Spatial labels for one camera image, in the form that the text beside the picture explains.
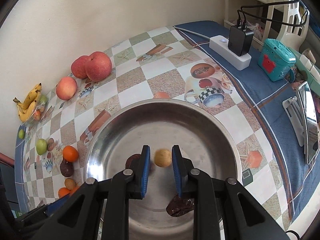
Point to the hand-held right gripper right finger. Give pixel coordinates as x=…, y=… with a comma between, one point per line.
x=175, y=172

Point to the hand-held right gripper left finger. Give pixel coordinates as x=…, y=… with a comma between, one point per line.
x=145, y=172

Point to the dark dried date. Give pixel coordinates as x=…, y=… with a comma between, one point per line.
x=178, y=207
x=132, y=160
x=66, y=168

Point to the tan longan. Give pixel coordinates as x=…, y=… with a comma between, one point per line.
x=162, y=158
x=70, y=183

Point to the stainless steel bowl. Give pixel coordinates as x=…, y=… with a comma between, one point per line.
x=200, y=140

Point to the orange tangerine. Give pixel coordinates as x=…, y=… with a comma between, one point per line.
x=63, y=192
x=70, y=153
x=74, y=191

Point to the large green jujube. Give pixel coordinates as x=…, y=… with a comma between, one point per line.
x=41, y=146

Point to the small green jujube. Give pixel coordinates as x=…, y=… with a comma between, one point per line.
x=22, y=134

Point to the checkered printed tablecloth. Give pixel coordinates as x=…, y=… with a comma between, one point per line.
x=160, y=70

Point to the pale red apple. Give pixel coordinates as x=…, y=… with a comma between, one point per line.
x=66, y=88

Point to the clear plastic container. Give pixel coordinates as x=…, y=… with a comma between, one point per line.
x=46, y=111

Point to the small reddish fruit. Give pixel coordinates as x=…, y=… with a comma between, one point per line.
x=37, y=116

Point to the brown nut in container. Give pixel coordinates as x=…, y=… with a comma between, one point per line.
x=41, y=108

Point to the dark red apple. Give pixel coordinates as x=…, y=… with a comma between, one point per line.
x=78, y=67

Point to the green fruit in container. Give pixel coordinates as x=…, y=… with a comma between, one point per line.
x=44, y=99

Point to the white phone stand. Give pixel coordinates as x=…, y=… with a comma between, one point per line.
x=291, y=110

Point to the green carton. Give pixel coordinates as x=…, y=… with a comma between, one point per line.
x=18, y=214

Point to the white power strip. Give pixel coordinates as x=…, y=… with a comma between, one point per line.
x=220, y=45

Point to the yellow banana bunch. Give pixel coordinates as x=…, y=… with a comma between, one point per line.
x=28, y=102

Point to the reddish pink board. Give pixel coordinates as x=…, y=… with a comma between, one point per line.
x=5, y=158

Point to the black charger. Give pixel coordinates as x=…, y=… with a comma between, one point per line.
x=240, y=41

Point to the teal toy box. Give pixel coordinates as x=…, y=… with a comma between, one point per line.
x=275, y=60

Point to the pink plastic bag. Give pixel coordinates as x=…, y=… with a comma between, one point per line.
x=256, y=30

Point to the mint green plastic toy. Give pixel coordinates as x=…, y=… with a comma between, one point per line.
x=311, y=73

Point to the white plastic chair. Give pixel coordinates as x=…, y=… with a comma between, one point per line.
x=292, y=33

